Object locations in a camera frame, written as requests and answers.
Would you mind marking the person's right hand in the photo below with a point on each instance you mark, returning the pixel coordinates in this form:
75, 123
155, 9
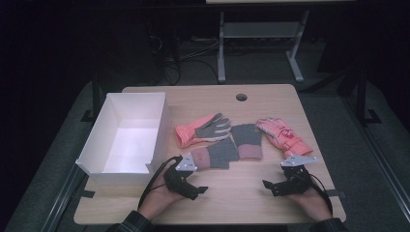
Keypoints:
311, 203

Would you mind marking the white box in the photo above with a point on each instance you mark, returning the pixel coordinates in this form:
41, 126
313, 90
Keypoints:
129, 145

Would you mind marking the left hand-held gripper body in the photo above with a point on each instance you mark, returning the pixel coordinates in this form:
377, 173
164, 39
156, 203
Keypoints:
179, 183

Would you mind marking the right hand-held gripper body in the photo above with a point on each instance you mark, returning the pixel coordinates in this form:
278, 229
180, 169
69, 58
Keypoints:
298, 180

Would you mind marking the pink printed ski glove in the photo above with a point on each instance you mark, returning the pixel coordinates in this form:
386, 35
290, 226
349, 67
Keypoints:
286, 138

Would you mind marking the grey metal table frame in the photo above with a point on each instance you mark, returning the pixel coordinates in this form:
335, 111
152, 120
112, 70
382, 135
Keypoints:
261, 30

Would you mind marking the aluminium rail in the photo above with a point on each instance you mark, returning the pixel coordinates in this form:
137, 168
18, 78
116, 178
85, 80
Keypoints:
61, 203
380, 161

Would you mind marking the grey knit glove pink cuff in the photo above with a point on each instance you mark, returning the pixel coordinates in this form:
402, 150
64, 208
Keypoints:
247, 141
219, 154

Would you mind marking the black metal stand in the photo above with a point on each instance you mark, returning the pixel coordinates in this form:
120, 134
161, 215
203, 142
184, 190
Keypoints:
95, 96
362, 96

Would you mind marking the pink glove with grey palm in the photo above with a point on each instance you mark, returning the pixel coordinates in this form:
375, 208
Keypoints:
193, 130

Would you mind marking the person's left hand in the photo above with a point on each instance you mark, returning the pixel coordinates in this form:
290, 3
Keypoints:
158, 199

